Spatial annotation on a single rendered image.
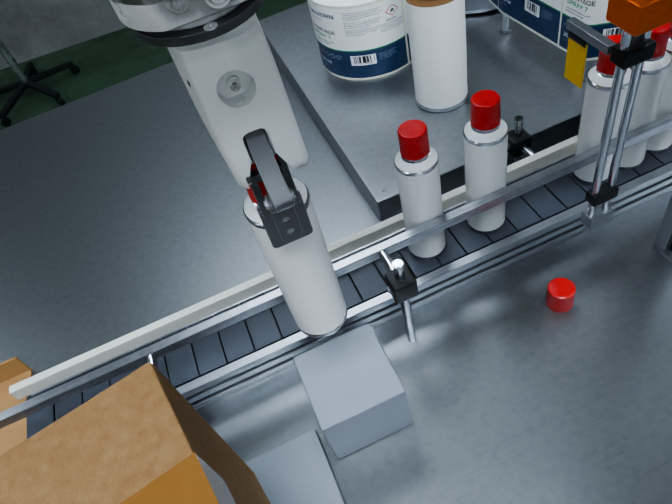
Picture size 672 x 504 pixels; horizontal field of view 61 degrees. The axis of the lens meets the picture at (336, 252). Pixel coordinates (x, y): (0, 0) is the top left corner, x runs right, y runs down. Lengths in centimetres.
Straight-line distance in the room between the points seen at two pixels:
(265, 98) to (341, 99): 75
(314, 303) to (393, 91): 63
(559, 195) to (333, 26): 49
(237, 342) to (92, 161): 63
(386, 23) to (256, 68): 75
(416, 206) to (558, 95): 40
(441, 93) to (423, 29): 12
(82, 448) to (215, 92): 29
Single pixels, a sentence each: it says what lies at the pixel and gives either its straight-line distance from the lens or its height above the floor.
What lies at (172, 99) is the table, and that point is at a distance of 134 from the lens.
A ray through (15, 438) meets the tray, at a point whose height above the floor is 83.
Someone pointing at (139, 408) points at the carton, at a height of 112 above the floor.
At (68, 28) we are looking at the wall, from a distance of 391.
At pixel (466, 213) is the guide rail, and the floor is 96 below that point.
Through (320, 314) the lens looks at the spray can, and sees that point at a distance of 51.
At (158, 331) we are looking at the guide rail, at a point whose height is 91.
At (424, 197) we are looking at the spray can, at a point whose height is 100.
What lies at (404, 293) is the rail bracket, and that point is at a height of 96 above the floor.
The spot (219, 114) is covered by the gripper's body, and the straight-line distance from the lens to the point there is 32.
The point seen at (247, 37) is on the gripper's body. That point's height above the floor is 135.
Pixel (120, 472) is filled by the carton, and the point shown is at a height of 112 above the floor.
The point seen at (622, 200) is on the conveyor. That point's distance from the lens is 89.
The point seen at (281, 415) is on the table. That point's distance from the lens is 76.
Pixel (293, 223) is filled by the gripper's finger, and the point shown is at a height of 121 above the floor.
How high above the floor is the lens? 149
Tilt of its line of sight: 49 degrees down
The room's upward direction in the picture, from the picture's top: 18 degrees counter-clockwise
